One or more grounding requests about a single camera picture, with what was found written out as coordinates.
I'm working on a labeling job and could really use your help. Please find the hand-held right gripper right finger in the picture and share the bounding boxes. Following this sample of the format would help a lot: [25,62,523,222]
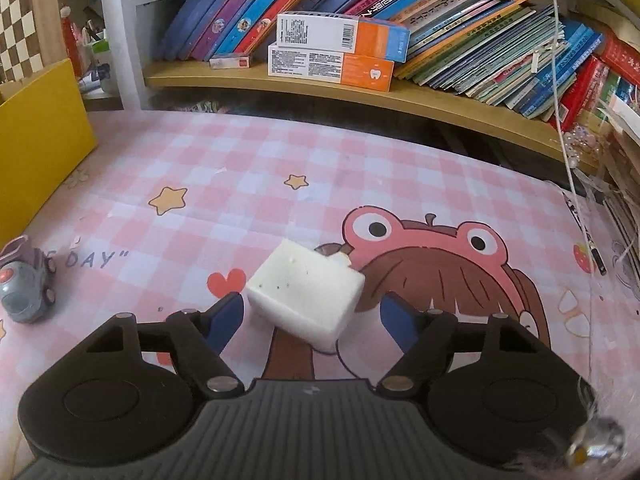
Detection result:
[375,291,542,401]

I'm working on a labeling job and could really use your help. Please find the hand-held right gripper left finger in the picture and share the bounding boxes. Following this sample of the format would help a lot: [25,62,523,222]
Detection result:
[85,291,246,401]

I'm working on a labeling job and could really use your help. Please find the white sponge block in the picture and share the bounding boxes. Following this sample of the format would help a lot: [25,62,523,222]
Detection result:
[244,238,366,354]

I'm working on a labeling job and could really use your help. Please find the yellow cardboard box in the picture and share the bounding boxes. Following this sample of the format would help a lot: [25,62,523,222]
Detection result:
[0,58,99,242]

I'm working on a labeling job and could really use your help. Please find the pink printed desk mat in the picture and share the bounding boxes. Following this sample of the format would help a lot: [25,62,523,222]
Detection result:
[0,109,640,480]

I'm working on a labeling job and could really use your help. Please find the grey toy car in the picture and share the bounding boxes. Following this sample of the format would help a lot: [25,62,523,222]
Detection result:
[0,234,59,325]

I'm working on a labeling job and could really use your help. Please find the black white pen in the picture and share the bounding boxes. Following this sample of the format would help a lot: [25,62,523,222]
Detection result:
[562,192,609,276]

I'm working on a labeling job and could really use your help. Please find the furry bell charm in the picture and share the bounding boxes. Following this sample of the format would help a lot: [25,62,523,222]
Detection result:
[515,375,632,477]

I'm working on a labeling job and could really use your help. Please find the wooden bookshelf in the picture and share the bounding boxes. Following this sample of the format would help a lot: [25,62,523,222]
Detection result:
[97,0,617,177]

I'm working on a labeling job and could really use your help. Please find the stack of papers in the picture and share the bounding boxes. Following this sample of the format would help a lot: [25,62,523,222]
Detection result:
[594,94,640,307]

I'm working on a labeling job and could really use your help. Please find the small white red box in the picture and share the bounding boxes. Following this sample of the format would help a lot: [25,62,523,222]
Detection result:
[208,52,251,70]

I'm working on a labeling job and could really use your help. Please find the row of colourful books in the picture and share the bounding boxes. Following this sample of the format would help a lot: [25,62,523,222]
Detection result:
[160,0,640,132]

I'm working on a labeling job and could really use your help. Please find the orange blue white box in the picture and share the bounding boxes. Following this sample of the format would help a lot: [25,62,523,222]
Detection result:
[276,12,411,65]

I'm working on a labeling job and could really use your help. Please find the green white pen holder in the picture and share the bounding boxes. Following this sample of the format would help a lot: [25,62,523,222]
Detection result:
[75,7,121,97]

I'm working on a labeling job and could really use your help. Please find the wooden chessboard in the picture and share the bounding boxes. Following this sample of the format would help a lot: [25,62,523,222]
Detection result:
[0,0,57,86]

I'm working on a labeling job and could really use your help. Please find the white bead string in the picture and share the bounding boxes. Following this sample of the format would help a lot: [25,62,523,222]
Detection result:
[562,127,609,167]

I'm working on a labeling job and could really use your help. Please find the white cable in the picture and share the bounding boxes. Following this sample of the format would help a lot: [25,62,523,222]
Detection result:
[549,0,602,386]

